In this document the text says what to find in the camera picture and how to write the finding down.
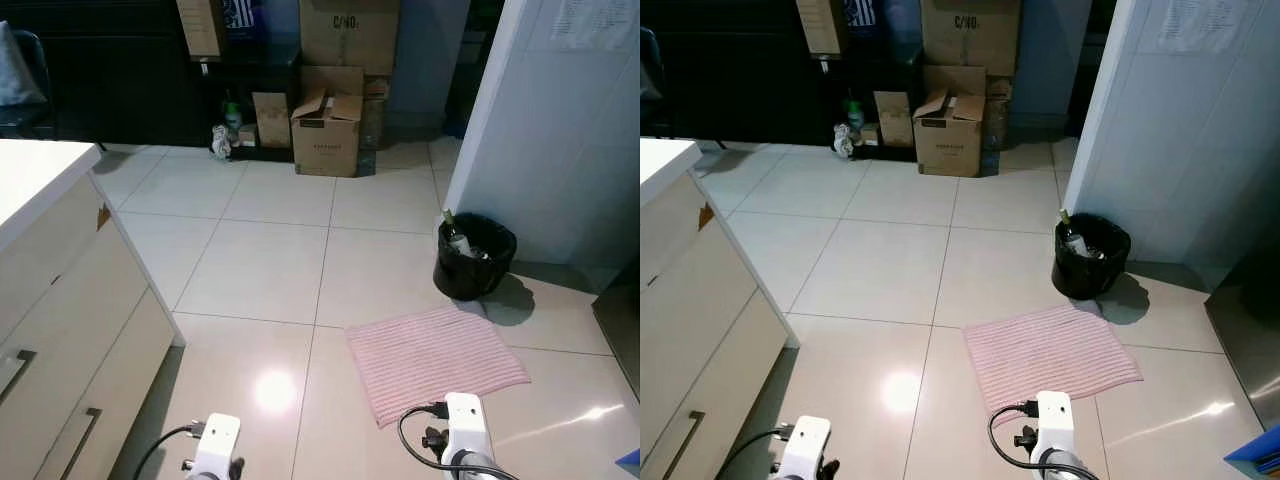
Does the black waste bin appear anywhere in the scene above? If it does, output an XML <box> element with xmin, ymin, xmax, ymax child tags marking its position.
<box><xmin>1051</xmin><ymin>212</ymin><xmax>1132</xmax><ymax>301</ymax></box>
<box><xmin>433</xmin><ymin>213</ymin><xmax>518</xmax><ymax>301</ymax></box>

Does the small brown cardboard box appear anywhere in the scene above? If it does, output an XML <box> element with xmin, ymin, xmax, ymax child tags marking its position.
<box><xmin>252</xmin><ymin>92</ymin><xmax>292</xmax><ymax>150</ymax></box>
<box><xmin>874</xmin><ymin>92</ymin><xmax>913</xmax><ymax>149</ymax></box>

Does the white paper notice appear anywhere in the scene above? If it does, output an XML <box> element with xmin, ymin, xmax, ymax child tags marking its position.
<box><xmin>1160</xmin><ymin>0</ymin><xmax>1263</xmax><ymax>53</ymax></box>
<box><xmin>548</xmin><ymin>0</ymin><xmax>639</xmax><ymax>51</ymax></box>

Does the glass wine bottle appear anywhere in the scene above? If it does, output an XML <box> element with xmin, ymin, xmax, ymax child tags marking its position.
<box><xmin>1059</xmin><ymin>209</ymin><xmax>1091</xmax><ymax>256</ymax></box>
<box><xmin>443</xmin><ymin>210</ymin><xmax>476</xmax><ymax>259</ymax></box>

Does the large printed cardboard box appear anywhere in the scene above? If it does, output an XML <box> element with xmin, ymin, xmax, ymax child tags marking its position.
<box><xmin>920</xmin><ymin>0</ymin><xmax>1022</xmax><ymax>77</ymax></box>
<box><xmin>299</xmin><ymin>0</ymin><xmax>401</xmax><ymax>76</ymax></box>

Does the open brown cardboard box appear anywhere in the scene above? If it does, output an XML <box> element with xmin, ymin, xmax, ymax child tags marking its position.
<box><xmin>912</xmin><ymin>88</ymin><xmax>985</xmax><ymax>178</ymax></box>
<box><xmin>290</xmin><ymin>88</ymin><xmax>363</xmax><ymax>178</ymax></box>

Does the beige drawer cabinet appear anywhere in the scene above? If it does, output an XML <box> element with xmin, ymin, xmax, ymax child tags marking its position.
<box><xmin>640</xmin><ymin>140</ymin><xmax>801</xmax><ymax>480</ymax></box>
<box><xmin>0</xmin><ymin>140</ymin><xmax>186</xmax><ymax>480</ymax></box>

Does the black shelf unit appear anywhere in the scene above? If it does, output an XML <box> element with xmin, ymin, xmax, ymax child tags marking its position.
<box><xmin>822</xmin><ymin>45</ymin><xmax>923</xmax><ymax>151</ymax></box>
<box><xmin>200</xmin><ymin>45</ymin><xmax>301</xmax><ymax>151</ymax></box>

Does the pink striped floor mat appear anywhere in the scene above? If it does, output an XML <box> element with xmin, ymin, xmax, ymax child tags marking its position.
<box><xmin>963</xmin><ymin>303</ymin><xmax>1144</xmax><ymax>429</ymax></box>
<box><xmin>345</xmin><ymin>305</ymin><xmax>532</xmax><ymax>429</ymax></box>

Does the stainless steel appliance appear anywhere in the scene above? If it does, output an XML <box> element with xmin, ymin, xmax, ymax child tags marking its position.
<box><xmin>592</xmin><ymin>265</ymin><xmax>641</xmax><ymax>396</ymax></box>
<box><xmin>1203</xmin><ymin>262</ymin><xmax>1280</xmax><ymax>431</ymax></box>

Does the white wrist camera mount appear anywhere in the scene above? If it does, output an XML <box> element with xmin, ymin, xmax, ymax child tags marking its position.
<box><xmin>440</xmin><ymin>392</ymin><xmax>493</xmax><ymax>471</ymax></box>
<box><xmin>186</xmin><ymin>413</ymin><xmax>244</xmax><ymax>480</ymax></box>
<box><xmin>775</xmin><ymin>415</ymin><xmax>833</xmax><ymax>480</ymax></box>
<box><xmin>1030</xmin><ymin>391</ymin><xmax>1076</xmax><ymax>466</ymax></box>

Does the tall narrow cardboard box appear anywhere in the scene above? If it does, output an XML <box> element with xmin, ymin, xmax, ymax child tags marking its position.
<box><xmin>796</xmin><ymin>0</ymin><xmax>851</xmax><ymax>59</ymax></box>
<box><xmin>176</xmin><ymin>0</ymin><xmax>227</xmax><ymax>63</ymax></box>

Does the dark chair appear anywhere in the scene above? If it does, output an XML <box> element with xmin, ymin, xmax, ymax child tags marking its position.
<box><xmin>0</xmin><ymin>22</ymin><xmax>56</xmax><ymax>141</ymax></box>
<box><xmin>640</xmin><ymin>25</ymin><xmax>671</xmax><ymax>136</ymax></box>

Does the flat brown cardboard box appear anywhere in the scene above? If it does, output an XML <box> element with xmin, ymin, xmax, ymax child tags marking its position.
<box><xmin>301</xmin><ymin>66</ymin><xmax>366</xmax><ymax>101</ymax></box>
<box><xmin>923</xmin><ymin>66</ymin><xmax>988</xmax><ymax>101</ymax></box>

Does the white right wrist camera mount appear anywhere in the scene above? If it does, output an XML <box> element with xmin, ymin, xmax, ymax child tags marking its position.
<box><xmin>440</xmin><ymin>392</ymin><xmax>493</xmax><ymax>471</ymax></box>
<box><xmin>1030</xmin><ymin>391</ymin><xmax>1076</xmax><ymax>466</ymax></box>

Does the dark metal drawer handle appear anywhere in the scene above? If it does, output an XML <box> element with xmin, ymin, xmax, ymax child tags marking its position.
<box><xmin>60</xmin><ymin>408</ymin><xmax>103</xmax><ymax>480</ymax></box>
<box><xmin>668</xmin><ymin>410</ymin><xmax>706</xmax><ymax>480</ymax></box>
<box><xmin>0</xmin><ymin>350</ymin><xmax>37</xmax><ymax>401</ymax></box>

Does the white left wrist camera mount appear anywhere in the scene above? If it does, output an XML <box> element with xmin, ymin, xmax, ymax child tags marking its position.
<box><xmin>186</xmin><ymin>413</ymin><xmax>244</xmax><ymax>480</ymax></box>
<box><xmin>775</xmin><ymin>415</ymin><xmax>833</xmax><ymax>480</ymax></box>

